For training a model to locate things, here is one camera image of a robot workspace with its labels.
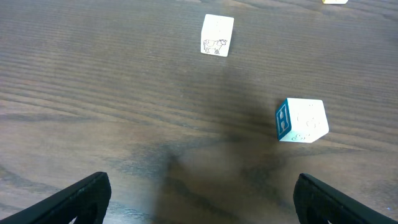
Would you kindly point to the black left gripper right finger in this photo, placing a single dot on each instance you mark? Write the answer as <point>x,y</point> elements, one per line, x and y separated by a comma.
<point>317,202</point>

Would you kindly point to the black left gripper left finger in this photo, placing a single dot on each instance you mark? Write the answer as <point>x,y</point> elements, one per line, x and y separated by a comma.
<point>85,201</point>

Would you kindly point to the blue H letter block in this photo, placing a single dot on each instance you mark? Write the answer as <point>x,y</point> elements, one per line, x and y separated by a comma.
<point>301,120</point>

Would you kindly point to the cow picture wooden block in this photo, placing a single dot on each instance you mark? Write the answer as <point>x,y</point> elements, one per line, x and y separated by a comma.
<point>216,34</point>

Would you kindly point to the plain face wooden block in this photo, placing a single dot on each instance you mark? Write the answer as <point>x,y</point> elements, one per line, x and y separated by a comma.
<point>334,1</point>

